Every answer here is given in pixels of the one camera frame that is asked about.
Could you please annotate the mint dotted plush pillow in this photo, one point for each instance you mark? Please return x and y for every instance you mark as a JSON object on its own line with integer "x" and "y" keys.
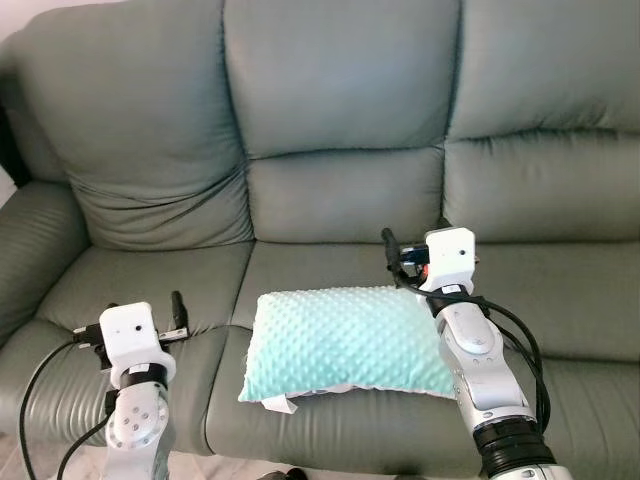
{"x": 340, "y": 340}

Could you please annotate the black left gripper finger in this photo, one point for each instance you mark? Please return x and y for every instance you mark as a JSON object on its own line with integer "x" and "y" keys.
{"x": 179, "y": 310}

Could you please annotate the black robot foot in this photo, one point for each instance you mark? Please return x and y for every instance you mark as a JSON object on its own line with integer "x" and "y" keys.
{"x": 285, "y": 474}

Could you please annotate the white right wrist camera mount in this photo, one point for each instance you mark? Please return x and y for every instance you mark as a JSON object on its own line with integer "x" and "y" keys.
{"x": 450, "y": 255}

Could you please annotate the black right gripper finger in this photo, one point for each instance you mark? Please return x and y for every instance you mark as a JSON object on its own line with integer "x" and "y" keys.
{"x": 444, "y": 225}
{"x": 389, "y": 245}

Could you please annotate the grey-green leather sofa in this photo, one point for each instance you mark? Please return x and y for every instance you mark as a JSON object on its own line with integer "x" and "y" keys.
{"x": 340, "y": 90}

